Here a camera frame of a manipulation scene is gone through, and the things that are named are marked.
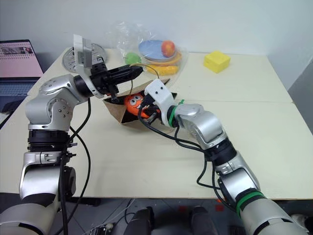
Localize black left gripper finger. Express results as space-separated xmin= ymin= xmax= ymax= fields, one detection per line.
xmin=110 ymin=71 xmax=142 ymax=86
xmin=109 ymin=65 xmax=144 ymax=78

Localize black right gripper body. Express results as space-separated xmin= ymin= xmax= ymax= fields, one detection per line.
xmin=141 ymin=93 xmax=162 ymax=123

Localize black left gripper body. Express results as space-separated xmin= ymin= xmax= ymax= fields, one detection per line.
xmin=89 ymin=62 xmax=119 ymax=104

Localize orange plush toy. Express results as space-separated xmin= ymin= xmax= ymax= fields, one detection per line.
xmin=123 ymin=94 xmax=160 ymax=118

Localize brown paper bag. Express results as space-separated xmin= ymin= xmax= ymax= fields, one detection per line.
xmin=102 ymin=63 xmax=178 ymax=135

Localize clear plastic bag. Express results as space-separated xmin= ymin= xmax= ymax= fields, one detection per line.
xmin=107 ymin=21 xmax=189 ymax=85

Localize green toy fruit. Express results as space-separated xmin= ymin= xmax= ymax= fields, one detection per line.
xmin=125 ymin=51 xmax=143 ymax=66

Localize blue plate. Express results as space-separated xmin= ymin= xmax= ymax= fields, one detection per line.
xmin=138 ymin=40 xmax=177 ymax=62

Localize yellow toy banana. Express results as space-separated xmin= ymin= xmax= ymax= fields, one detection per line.
xmin=144 ymin=64 xmax=179 ymax=76

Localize round grey metal disc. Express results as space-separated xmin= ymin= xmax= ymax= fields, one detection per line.
xmin=62 ymin=43 xmax=109 ymax=72

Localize red toy apple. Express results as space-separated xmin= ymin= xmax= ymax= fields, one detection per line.
xmin=161 ymin=40 xmax=177 ymax=58

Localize yellow plates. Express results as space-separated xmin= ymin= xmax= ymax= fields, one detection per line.
xmin=144 ymin=49 xmax=183 ymax=67

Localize yellow cheese block toy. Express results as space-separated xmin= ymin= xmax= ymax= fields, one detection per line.
xmin=203 ymin=50 xmax=232 ymax=74

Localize open laptop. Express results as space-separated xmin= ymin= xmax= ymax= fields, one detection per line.
xmin=0 ymin=39 xmax=45 ymax=99

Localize black computer mouse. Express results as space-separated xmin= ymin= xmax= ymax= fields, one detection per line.
xmin=0 ymin=98 xmax=21 ymax=114

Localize dark rounded shape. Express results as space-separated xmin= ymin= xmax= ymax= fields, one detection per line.
xmin=131 ymin=207 xmax=155 ymax=235

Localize white object on floor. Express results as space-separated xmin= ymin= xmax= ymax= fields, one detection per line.
xmin=290 ymin=213 xmax=308 ymax=229

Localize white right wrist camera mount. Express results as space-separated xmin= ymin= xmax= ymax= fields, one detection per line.
xmin=143 ymin=79 xmax=177 ymax=126

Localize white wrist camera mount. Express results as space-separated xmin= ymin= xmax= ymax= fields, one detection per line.
xmin=72 ymin=34 xmax=95 ymax=74
xmin=143 ymin=79 xmax=177 ymax=126

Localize green cable tie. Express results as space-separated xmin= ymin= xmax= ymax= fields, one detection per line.
xmin=168 ymin=98 xmax=185 ymax=128

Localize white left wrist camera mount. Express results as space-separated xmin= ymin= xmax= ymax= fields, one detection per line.
xmin=72 ymin=34 xmax=95 ymax=74

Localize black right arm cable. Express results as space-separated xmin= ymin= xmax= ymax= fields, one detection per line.
xmin=137 ymin=104 xmax=237 ymax=212

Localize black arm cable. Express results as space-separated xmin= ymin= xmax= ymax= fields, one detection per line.
xmin=137 ymin=104 xmax=237 ymax=212
xmin=58 ymin=96 xmax=92 ymax=235

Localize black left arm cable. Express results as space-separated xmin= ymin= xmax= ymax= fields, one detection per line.
xmin=58 ymin=96 xmax=92 ymax=235

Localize green strap band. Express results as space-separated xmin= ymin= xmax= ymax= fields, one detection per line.
xmin=235 ymin=190 xmax=267 ymax=214

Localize grey device with cables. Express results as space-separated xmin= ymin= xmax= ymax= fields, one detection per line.
xmin=89 ymin=222 xmax=117 ymax=235

